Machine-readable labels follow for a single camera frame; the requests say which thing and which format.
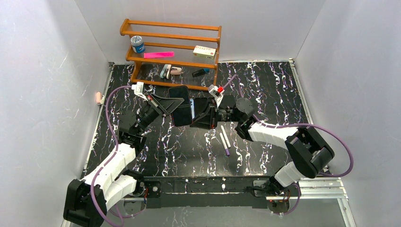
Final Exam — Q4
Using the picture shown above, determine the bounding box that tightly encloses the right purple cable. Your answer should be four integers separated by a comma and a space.
219, 74, 355, 217

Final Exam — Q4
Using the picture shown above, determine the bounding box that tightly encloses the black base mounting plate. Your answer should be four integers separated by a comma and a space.
114, 177, 301, 209

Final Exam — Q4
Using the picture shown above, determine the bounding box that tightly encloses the orange wooden shelf rack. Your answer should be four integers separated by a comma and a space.
120, 18, 222, 91

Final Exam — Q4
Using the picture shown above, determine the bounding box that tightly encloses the aluminium front rail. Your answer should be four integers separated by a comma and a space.
70, 177, 349, 201

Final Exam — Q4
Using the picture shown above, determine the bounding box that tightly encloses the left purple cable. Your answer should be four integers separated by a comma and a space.
90, 85, 141, 227

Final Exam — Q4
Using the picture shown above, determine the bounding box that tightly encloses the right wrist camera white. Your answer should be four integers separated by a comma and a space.
208, 85, 224, 107

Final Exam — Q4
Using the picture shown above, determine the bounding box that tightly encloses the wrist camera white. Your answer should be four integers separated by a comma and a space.
208, 85, 224, 107
131, 82, 147, 100

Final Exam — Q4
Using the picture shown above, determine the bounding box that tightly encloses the white purple marker left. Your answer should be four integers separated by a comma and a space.
219, 132, 230, 157

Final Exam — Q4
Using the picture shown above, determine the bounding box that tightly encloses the blue white round jar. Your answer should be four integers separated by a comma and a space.
130, 35, 145, 53

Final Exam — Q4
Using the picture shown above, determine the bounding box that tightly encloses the white red cardboard box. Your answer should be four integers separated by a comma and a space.
192, 45, 217, 60

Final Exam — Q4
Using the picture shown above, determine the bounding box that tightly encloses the purple cable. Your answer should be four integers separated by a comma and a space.
219, 74, 355, 217
90, 85, 141, 227

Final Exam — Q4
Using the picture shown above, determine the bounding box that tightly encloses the pink flat strip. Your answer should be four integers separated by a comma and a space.
143, 52, 174, 59

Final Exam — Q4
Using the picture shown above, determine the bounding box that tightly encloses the pink wall clip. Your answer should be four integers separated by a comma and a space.
96, 92, 105, 105

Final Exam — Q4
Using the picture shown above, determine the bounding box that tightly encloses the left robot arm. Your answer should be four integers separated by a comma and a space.
63, 94, 184, 227

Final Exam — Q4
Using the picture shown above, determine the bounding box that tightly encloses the teal white stapler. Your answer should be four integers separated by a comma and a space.
159, 64, 172, 79

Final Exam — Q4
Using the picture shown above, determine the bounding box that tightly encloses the purple phone black case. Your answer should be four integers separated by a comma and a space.
168, 86, 192, 127

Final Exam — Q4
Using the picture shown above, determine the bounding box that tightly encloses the white purple marker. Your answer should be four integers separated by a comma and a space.
219, 132, 230, 157
220, 125, 231, 148

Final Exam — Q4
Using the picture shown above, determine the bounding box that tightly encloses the white purple marker right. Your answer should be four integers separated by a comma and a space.
220, 125, 231, 148

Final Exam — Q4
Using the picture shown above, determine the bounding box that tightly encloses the light blue phone case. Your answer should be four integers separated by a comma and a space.
190, 98, 195, 119

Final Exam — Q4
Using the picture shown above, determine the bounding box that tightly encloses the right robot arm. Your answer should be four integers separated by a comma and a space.
190, 97, 335, 194

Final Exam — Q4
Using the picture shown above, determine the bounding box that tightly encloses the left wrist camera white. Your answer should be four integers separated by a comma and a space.
131, 82, 147, 100

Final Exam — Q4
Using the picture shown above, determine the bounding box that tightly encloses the black marker blue cap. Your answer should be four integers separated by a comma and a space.
192, 68, 210, 78

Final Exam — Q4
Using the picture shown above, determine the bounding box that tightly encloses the pink small stapler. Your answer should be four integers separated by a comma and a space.
170, 67, 183, 75

